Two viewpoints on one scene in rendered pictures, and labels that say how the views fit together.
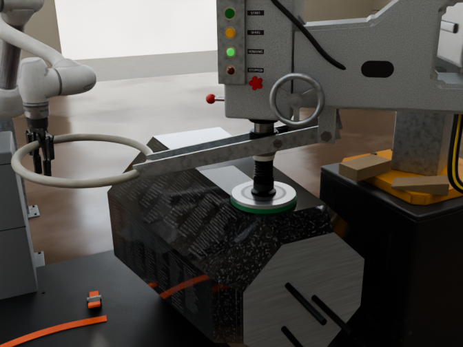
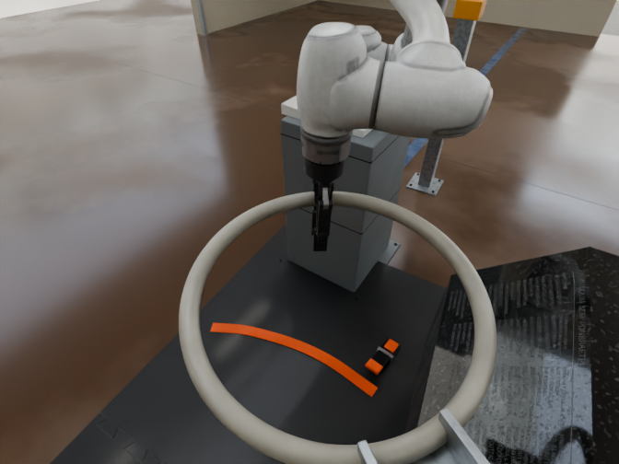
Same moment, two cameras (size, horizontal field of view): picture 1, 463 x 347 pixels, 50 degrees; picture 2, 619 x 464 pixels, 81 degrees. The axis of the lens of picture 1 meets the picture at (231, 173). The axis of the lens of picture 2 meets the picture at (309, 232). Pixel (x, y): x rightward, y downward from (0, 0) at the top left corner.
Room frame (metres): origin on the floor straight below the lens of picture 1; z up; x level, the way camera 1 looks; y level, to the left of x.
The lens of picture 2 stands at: (1.43, 0.24, 1.42)
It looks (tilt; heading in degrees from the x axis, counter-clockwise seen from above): 42 degrees down; 56
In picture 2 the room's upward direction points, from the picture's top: straight up
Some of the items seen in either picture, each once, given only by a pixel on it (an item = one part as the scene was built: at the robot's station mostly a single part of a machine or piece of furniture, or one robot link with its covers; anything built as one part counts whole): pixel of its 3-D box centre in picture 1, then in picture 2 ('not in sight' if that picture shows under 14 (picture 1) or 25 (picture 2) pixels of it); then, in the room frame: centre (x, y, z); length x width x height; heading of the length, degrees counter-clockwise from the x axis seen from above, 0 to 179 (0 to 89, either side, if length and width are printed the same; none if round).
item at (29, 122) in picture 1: (38, 128); (323, 174); (1.78, 0.72, 1.03); 0.08 x 0.07 x 0.09; 60
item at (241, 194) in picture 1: (263, 193); not in sight; (1.50, -0.11, 0.87); 0.21 x 0.21 x 0.01
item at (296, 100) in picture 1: (297, 97); not in sight; (1.35, -0.19, 1.23); 0.15 x 0.10 x 0.15; 75
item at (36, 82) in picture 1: (36, 79); (338, 80); (1.79, 0.70, 1.21); 0.13 x 0.11 x 0.16; 133
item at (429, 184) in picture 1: (420, 182); not in sight; (1.75, -0.72, 0.80); 0.20 x 0.10 x 0.05; 66
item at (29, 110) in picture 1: (36, 109); (325, 140); (1.78, 0.71, 1.11); 0.09 x 0.09 x 0.06
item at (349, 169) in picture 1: (364, 167); not in sight; (1.91, -0.55, 0.81); 0.20 x 0.10 x 0.05; 123
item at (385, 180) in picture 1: (418, 170); not in sight; (1.98, -0.80, 0.76); 0.49 x 0.49 x 0.05; 25
